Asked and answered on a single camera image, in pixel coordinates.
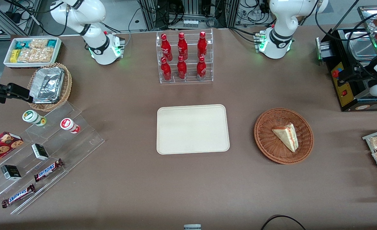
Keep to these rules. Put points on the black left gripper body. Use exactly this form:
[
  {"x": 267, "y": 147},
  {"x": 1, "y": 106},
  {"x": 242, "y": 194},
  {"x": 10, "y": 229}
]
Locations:
[{"x": 362, "y": 73}]

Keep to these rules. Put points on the triangle sandwich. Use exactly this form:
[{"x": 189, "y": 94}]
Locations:
[{"x": 287, "y": 137}]

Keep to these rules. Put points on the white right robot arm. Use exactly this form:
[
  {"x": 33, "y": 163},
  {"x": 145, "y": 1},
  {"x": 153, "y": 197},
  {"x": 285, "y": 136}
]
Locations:
[{"x": 102, "y": 51}]

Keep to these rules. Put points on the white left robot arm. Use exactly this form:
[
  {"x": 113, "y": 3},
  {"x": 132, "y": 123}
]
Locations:
[{"x": 279, "y": 28}]

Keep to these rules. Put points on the tan wicker basket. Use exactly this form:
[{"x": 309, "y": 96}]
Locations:
[{"x": 67, "y": 86}]

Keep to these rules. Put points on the stainless steel tray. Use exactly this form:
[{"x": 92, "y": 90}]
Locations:
[{"x": 367, "y": 14}]

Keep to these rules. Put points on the round brown wicker basket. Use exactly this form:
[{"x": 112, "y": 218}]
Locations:
[{"x": 268, "y": 137}]

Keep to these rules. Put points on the cream rectangular plastic tray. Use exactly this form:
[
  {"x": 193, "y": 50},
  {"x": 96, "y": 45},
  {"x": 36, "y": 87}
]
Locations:
[{"x": 193, "y": 129}]

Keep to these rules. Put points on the black sealing machine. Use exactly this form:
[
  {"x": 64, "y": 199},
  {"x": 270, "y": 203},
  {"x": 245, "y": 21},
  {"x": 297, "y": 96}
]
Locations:
[{"x": 345, "y": 92}]

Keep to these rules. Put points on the stainless steel pan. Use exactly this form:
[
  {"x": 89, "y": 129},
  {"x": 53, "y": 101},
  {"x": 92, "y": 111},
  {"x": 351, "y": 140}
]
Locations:
[{"x": 364, "y": 48}]

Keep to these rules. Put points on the green lid white cup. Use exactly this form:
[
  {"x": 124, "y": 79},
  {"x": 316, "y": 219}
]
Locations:
[{"x": 32, "y": 117}]

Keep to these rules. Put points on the stacked aluminium foil trays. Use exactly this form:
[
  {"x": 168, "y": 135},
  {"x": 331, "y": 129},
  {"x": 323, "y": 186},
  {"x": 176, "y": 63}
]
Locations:
[{"x": 48, "y": 84}]

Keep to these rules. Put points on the yellow snack pack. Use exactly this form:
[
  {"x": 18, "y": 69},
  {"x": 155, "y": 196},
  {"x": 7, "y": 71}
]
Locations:
[{"x": 13, "y": 56}]

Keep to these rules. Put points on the large clear cracker bag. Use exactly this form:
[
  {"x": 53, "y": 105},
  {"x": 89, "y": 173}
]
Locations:
[{"x": 36, "y": 55}]

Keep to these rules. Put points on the teal snack pack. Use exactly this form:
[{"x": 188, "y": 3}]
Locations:
[
  {"x": 22, "y": 44},
  {"x": 51, "y": 43}
]

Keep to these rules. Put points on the small clear cracker bag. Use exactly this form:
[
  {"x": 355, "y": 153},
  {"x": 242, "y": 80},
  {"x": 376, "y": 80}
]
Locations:
[{"x": 38, "y": 43}]

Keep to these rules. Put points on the red cookie box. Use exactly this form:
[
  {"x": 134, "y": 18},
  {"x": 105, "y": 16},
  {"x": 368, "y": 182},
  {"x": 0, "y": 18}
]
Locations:
[{"x": 0, "y": 147}]

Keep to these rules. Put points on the white rectangular snack bin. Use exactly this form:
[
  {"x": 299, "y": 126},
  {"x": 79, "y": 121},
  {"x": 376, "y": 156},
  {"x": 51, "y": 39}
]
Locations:
[{"x": 57, "y": 52}]

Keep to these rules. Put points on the black diagonal rod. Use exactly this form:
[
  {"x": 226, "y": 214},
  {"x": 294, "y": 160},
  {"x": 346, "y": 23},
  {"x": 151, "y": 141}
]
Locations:
[{"x": 345, "y": 15}]

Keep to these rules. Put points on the red lid white cup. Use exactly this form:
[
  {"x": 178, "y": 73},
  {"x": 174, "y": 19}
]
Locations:
[{"x": 68, "y": 124}]

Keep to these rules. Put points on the small black carton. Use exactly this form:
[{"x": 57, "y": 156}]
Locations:
[
  {"x": 40, "y": 151},
  {"x": 11, "y": 172}
]

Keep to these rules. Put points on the clear acrylic stepped display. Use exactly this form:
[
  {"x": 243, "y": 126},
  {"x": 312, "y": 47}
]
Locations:
[{"x": 73, "y": 147}]

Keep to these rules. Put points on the snickers chocolate bar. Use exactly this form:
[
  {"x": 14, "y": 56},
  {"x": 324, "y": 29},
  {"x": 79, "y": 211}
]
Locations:
[
  {"x": 48, "y": 170},
  {"x": 17, "y": 195}
]

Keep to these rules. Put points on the red cola bottle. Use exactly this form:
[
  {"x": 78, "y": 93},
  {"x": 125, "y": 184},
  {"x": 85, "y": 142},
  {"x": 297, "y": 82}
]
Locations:
[
  {"x": 181, "y": 68},
  {"x": 182, "y": 46},
  {"x": 165, "y": 70},
  {"x": 202, "y": 44},
  {"x": 201, "y": 68},
  {"x": 166, "y": 48}
]

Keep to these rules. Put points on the clear acrylic bottle rack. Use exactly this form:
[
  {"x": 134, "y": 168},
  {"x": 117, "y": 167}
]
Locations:
[{"x": 190, "y": 78}]

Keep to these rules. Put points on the aluminium frame rack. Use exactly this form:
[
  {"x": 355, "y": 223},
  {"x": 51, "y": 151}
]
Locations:
[{"x": 191, "y": 12}]

